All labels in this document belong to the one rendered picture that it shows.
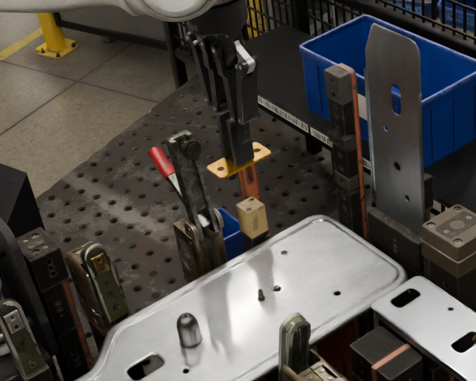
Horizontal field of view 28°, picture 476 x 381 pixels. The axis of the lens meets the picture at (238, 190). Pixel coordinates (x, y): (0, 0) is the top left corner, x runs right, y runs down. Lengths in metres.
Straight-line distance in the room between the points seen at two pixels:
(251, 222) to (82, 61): 3.02
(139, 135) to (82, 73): 1.94
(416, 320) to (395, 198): 0.23
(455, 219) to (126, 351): 0.52
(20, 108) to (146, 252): 2.23
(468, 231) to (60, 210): 1.10
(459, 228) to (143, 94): 2.77
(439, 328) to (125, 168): 1.15
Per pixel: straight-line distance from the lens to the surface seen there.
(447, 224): 1.43
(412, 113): 1.38
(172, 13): 0.90
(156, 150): 1.51
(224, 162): 1.27
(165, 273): 1.97
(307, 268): 1.46
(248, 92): 1.17
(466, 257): 1.41
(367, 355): 1.35
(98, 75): 4.30
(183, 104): 2.52
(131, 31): 4.18
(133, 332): 1.41
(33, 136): 3.96
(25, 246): 1.43
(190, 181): 1.44
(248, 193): 1.51
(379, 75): 1.40
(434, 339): 1.34
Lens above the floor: 1.95
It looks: 35 degrees down
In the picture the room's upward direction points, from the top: 10 degrees counter-clockwise
